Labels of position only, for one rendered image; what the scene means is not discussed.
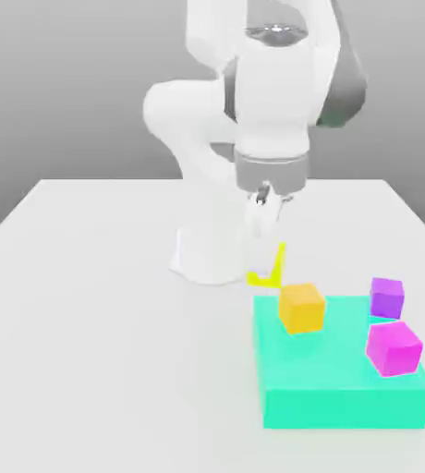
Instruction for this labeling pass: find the small yellow cube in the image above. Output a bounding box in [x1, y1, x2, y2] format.
[246, 241, 287, 290]

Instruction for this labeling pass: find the small magenta cube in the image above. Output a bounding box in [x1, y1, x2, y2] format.
[365, 320, 425, 379]

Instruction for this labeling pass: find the small purple cube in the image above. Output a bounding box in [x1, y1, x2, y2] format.
[369, 276, 406, 321]

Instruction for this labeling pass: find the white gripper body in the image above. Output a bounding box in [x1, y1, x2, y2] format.
[244, 199, 285, 277]

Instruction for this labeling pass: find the large turquoise box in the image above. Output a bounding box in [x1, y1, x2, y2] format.
[251, 294, 425, 431]

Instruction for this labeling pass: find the small orange cube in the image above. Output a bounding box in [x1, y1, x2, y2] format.
[277, 282, 327, 336]

